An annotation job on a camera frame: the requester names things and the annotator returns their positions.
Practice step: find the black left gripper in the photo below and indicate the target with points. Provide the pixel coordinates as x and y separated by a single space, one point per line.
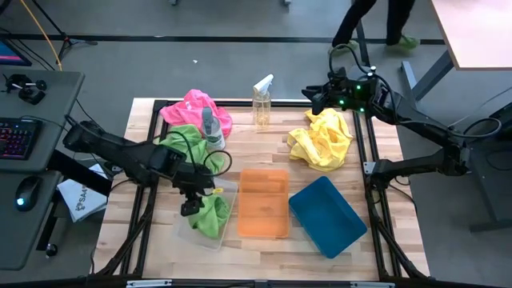
194 178

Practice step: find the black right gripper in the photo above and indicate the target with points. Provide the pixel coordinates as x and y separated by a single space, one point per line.
352 94

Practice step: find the green microfiber towel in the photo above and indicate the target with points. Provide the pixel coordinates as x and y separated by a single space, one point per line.
188 140
212 220

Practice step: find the pink microfiber towel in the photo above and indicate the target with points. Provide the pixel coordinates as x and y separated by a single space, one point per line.
192 108

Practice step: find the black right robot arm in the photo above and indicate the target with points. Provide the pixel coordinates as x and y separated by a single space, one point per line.
420 124

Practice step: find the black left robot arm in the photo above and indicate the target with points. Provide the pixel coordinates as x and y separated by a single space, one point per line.
120 148

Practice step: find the clear plastic basket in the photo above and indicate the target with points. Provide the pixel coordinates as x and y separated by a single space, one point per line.
226 192

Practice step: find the clear spray bottle white head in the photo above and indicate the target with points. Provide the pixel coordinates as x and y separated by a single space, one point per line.
262 108

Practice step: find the person's green shoe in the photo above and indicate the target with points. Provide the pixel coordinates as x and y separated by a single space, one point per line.
406 42
345 47

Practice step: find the orange plastic basket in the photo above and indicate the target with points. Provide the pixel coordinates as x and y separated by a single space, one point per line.
263 204

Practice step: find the grey spray bottle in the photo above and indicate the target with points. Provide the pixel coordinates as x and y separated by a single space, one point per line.
213 132

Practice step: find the person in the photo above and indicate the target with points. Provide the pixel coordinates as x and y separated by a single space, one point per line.
356 16

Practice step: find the white printed bag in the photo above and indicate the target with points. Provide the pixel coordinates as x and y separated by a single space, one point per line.
82 200

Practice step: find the grey table leg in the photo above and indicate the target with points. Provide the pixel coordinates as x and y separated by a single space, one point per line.
434 76

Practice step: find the blue plastic basket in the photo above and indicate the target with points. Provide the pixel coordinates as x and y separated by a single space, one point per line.
326 218

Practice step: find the black round knob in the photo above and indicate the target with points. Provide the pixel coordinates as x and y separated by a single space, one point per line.
51 250

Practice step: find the black computer mouse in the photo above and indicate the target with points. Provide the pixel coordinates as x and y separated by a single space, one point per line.
27 192

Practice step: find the grey desk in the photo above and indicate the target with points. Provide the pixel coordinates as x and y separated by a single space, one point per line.
28 240

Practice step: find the white table with wood edge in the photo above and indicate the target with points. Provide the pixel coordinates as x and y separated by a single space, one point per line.
476 28

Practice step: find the backlit black keyboard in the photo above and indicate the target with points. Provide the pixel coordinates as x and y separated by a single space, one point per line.
18 138

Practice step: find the black tripod stand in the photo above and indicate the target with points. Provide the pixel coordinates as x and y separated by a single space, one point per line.
64 40

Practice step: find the computer monitor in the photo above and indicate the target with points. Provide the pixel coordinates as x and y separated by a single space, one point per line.
10 54

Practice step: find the silver metal bracket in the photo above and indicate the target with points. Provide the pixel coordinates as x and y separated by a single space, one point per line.
148 284
372 285

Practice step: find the black aluminium table frame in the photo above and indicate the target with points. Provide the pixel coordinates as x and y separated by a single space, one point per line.
372 224

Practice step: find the black clamp mount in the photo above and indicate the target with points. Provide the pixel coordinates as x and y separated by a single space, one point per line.
30 94

